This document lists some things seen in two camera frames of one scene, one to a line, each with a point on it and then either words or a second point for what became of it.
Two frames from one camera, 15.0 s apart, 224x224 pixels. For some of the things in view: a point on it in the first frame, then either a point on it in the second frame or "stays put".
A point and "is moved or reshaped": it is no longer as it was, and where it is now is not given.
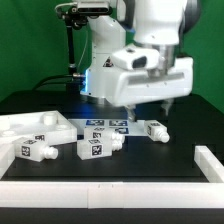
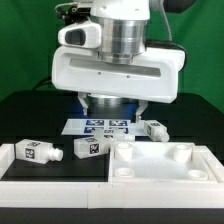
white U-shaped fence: [115, 194] stays put
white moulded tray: [51, 126] -> [159, 162]
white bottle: [156, 131] stays put
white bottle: [100, 148] is moved or reshaped
